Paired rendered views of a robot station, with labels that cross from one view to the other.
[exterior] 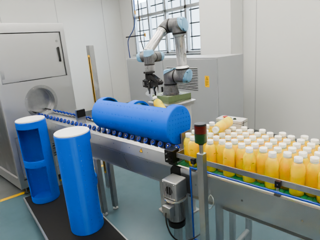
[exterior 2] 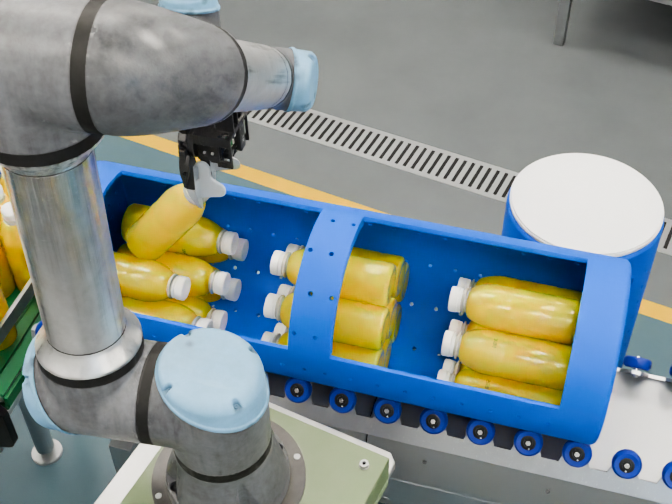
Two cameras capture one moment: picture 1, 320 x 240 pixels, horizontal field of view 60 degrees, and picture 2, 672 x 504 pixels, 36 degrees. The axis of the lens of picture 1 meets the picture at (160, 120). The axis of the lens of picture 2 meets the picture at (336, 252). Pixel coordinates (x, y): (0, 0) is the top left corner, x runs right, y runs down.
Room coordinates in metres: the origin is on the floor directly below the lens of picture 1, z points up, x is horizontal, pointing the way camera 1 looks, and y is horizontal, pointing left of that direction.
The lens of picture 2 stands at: (3.17, -0.31, 2.31)
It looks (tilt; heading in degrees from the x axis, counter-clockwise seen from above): 45 degrees down; 153
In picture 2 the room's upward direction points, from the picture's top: 1 degrees counter-clockwise
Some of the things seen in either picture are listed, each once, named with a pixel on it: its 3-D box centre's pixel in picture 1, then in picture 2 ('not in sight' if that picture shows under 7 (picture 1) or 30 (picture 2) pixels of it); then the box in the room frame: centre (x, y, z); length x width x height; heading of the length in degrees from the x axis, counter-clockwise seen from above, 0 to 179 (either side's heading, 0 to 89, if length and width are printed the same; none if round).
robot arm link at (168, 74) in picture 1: (170, 75); (209, 398); (2.49, -0.13, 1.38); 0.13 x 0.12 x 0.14; 53
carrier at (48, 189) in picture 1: (38, 160); not in sight; (2.71, 1.30, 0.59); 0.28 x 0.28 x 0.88
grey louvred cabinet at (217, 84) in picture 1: (177, 102); not in sight; (4.41, -0.31, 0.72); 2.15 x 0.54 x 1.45; 36
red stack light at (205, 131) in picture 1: (200, 128); not in sight; (1.33, -0.20, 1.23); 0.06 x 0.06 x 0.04
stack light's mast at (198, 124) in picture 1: (200, 138); not in sight; (1.33, -0.20, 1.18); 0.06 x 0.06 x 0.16
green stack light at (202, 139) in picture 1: (200, 137); not in sight; (1.33, -0.20, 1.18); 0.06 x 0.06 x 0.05
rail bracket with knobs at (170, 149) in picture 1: (172, 155); not in sight; (1.68, -0.06, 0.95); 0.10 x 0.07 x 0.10; 137
